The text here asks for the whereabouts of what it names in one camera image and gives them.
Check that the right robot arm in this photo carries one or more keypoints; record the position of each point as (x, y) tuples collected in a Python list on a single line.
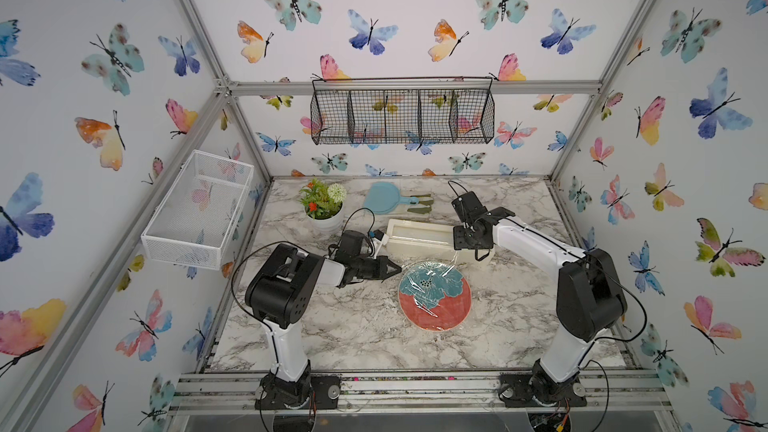
[(589, 299)]

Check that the teal hand mirror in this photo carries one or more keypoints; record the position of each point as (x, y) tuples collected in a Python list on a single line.
[(384, 197)]

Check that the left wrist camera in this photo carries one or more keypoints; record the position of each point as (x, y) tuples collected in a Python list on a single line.
[(376, 240)]

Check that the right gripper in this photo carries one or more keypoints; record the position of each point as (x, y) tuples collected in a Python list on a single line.
[(458, 239)]

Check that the black wire wall basket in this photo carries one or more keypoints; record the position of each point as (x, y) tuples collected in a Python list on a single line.
[(384, 111)]

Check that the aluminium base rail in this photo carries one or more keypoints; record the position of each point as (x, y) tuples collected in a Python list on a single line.
[(615, 390)]

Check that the red plate with teal flower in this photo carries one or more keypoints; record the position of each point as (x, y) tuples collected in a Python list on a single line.
[(435, 296)]

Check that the white mesh wall basket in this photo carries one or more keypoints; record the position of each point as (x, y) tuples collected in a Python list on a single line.
[(196, 219)]

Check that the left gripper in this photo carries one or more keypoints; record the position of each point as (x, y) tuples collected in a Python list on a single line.
[(381, 273)]

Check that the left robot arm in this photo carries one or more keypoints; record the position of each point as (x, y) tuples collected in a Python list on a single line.
[(279, 295)]

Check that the clear plastic wrap sheet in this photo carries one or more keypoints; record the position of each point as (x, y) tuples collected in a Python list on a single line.
[(438, 294)]

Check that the potted plant in white pot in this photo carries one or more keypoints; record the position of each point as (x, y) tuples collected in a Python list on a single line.
[(323, 204)]

